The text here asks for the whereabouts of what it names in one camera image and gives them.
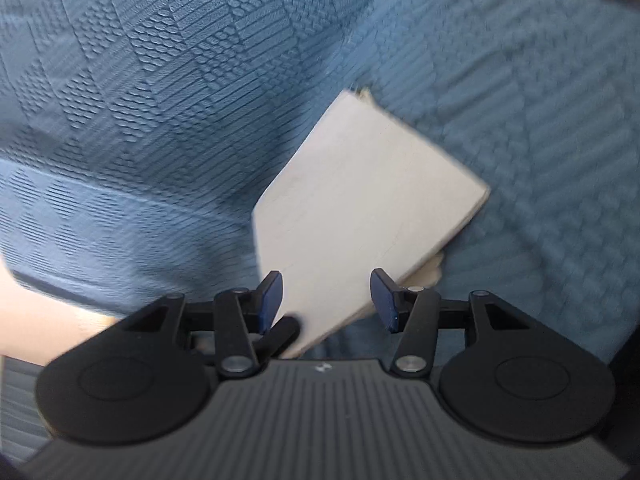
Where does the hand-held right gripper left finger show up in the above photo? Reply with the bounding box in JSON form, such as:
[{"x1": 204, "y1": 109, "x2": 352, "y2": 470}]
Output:
[{"x1": 122, "y1": 270, "x2": 302, "y2": 380}]

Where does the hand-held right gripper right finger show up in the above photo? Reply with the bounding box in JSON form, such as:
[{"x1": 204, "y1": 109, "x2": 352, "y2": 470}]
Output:
[{"x1": 370, "y1": 268, "x2": 532, "y2": 379}]

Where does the white postcard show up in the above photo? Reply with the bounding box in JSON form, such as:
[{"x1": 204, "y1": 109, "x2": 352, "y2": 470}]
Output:
[
  {"x1": 251, "y1": 89, "x2": 492, "y2": 360},
  {"x1": 357, "y1": 86, "x2": 447, "y2": 328}
]

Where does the blue textured sofa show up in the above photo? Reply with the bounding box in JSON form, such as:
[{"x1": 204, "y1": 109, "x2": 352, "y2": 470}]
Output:
[{"x1": 0, "y1": 0, "x2": 640, "y2": 366}]

